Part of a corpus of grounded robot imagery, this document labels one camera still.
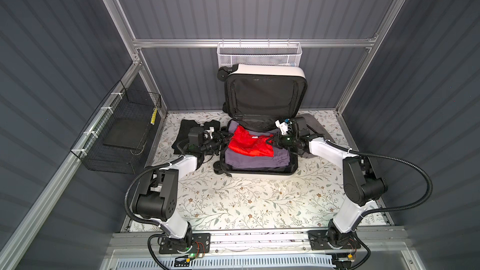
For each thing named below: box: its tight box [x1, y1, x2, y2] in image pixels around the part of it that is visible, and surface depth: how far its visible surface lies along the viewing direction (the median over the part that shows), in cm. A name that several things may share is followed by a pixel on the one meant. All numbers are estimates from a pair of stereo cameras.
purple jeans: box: [225, 120, 290, 169], surface depth 93 cm
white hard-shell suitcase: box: [213, 63, 308, 177], surface depth 90 cm
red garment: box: [228, 125, 275, 157], surface depth 90 cm
